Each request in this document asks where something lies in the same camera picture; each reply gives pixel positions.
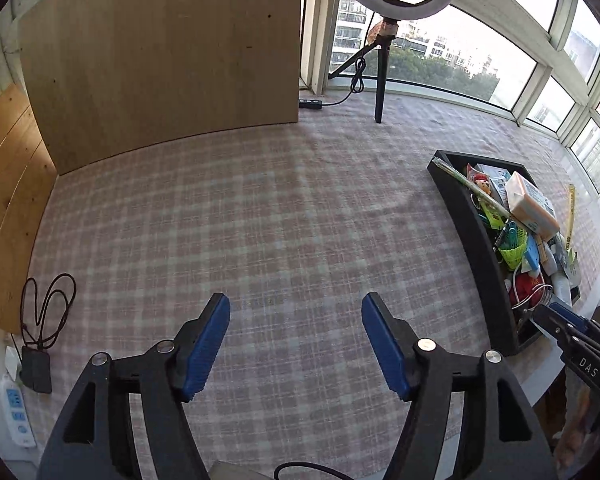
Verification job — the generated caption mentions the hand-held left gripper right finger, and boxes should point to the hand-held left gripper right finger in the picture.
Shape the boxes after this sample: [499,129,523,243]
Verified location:
[361,291,557,480]

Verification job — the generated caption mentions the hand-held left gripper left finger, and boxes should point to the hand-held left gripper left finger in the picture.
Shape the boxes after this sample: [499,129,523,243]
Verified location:
[37,292,231,480]

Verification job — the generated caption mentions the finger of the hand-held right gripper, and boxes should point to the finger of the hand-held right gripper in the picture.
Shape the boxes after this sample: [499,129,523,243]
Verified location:
[529,304,577,347]
[549,301,600,344]

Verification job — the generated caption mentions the black storage container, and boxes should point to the black storage container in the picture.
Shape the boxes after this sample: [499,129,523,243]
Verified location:
[428,150,582,357]

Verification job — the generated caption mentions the small white bottle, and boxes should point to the small white bottle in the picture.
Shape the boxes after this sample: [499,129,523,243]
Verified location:
[550,270,574,302]

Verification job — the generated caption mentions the red white packet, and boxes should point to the red white packet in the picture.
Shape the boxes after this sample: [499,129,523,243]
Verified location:
[510,272,539,307]

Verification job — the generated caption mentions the green lattice basket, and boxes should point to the green lattice basket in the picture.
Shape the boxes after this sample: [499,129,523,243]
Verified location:
[497,240,529,270]

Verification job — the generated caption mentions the yellow measuring tape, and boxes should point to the yellow measuring tape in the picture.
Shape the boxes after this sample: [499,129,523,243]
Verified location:
[564,184,579,257]

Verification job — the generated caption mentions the beige tissue packet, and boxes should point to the beige tissue packet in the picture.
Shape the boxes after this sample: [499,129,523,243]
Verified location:
[505,171,562,239]

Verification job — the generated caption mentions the cartoon doll packet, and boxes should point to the cartoon doll packet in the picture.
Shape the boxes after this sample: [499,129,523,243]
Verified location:
[467,170,496,197]

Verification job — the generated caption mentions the black power adapter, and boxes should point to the black power adapter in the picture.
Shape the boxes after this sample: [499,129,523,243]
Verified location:
[20,345,54,394]

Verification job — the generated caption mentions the green yellow stick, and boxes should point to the green yellow stick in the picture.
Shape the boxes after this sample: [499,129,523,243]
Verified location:
[432,157,512,222]

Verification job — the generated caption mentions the white power strip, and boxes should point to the white power strip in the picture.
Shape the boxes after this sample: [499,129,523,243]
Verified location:
[0,375,38,449]

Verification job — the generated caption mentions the wooden side panel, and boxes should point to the wooden side panel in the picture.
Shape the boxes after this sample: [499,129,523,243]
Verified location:
[0,84,59,335]

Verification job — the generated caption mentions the black tripod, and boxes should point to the black tripod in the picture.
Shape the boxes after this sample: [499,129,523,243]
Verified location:
[327,17,399,124]

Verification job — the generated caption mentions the large wooden board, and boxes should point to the large wooden board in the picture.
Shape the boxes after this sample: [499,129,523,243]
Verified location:
[19,0,302,177]

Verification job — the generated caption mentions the black looped cable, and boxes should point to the black looped cable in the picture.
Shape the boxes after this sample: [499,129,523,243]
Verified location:
[273,462,342,480]

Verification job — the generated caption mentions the black adapter cable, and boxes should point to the black adapter cable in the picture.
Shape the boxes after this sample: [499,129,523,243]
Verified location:
[20,273,77,350]

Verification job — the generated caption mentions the white wall plug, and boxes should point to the white wall plug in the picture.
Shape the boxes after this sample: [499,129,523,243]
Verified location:
[5,345,22,382]

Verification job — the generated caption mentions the white window frame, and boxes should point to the white window frame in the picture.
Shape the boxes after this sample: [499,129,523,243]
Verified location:
[300,0,600,196]

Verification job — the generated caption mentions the black ring light cable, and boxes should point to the black ring light cable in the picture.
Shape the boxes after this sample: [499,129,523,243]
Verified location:
[323,56,367,107]

